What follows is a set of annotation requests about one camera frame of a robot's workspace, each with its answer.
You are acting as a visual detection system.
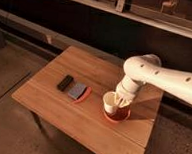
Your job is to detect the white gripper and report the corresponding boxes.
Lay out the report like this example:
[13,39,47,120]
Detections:
[115,76,143,108]

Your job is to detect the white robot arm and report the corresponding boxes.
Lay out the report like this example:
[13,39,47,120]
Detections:
[115,54,192,107]

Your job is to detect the red ceramic bowl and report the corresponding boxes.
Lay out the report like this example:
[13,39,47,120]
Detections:
[104,107,131,123]

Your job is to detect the red curved tool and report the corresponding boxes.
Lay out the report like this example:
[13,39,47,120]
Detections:
[74,87,92,103]

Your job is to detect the grey sponge block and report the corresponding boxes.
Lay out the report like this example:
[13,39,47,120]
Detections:
[68,82,87,100]

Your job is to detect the wooden table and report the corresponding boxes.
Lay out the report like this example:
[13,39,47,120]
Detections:
[12,46,164,154]

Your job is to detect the black rectangular block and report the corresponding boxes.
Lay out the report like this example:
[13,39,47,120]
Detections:
[57,74,73,91]

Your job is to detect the white shelf ledge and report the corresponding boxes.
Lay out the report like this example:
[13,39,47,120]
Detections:
[70,0,192,39]

